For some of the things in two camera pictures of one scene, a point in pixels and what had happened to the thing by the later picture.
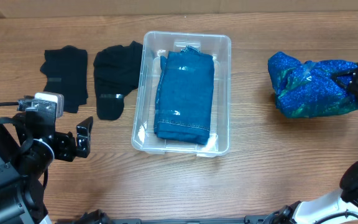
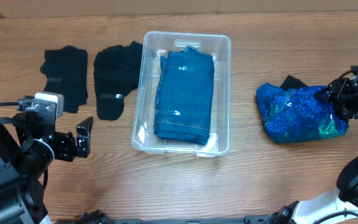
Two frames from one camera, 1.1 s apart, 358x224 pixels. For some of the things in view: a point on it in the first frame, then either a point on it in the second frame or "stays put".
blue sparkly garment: x=305 y=89 → x=298 y=115
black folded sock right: x=117 y=72 stays put
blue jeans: x=184 y=97 stays put
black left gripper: x=68 y=152 stays put
